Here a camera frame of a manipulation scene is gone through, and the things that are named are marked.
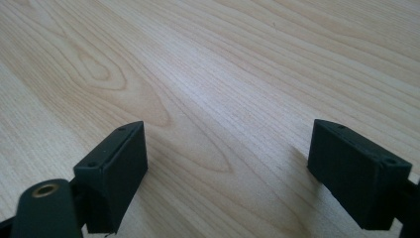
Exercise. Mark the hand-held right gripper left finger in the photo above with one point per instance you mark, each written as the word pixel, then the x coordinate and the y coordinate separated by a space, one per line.
pixel 110 178

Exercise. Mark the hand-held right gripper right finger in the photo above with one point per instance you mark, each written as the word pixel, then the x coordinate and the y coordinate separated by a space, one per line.
pixel 356 178

